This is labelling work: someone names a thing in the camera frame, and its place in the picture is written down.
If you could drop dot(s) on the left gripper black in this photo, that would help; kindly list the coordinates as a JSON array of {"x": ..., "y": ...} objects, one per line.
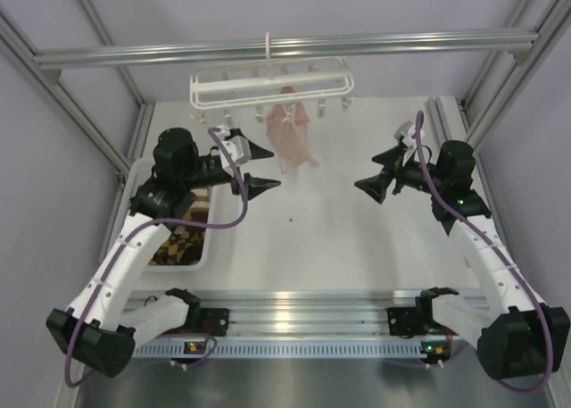
[{"x": 257, "y": 185}]

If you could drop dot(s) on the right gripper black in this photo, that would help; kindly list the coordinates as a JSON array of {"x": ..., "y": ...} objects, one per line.
[{"x": 394, "y": 156}]

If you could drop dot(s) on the pink sock front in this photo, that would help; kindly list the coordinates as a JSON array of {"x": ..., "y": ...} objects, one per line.
[{"x": 288, "y": 134}]

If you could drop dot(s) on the white plastic clip hanger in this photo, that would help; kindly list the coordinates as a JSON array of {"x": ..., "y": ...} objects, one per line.
[{"x": 269, "y": 82}]

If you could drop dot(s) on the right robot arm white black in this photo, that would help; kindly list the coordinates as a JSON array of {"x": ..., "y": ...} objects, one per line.
[{"x": 520, "y": 335}]

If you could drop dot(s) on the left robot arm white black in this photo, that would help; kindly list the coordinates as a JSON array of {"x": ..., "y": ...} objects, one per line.
[{"x": 94, "y": 329}]

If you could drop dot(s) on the brown white striped sock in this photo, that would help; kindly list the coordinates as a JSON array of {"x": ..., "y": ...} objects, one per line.
[{"x": 199, "y": 209}]

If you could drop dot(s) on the white plastic basket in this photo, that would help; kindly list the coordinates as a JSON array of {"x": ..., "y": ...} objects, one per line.
[{"x": 140, "y": 172}]

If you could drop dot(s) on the aluminium top crossbar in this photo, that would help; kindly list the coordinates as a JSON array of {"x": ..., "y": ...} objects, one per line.
[{"x": 271, "y": 48}]

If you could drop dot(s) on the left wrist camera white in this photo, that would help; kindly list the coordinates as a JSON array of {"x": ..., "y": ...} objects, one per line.
[{"x": 236, "y": 144}]

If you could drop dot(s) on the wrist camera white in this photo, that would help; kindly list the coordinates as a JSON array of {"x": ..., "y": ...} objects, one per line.
[
  {"x": 405, "y": 136},
  {"x": 236, "y": 144}
]

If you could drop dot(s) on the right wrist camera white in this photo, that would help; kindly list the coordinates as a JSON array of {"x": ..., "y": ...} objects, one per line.
[{"x": 405, "y": 136}]

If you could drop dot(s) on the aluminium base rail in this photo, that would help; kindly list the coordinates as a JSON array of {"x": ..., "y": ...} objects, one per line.
[{"x": 333, "y": 314}]

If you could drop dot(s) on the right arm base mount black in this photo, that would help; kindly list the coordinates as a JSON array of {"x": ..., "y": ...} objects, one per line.
[{"x": 406, "y": 322}]

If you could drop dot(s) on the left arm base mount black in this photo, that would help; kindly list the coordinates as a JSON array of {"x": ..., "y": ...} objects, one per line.
[{"x": 212, "y": 321}]

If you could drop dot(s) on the slotted cable duct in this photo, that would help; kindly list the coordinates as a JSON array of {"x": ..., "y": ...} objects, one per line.
[{"x": 434, "y": 349}]

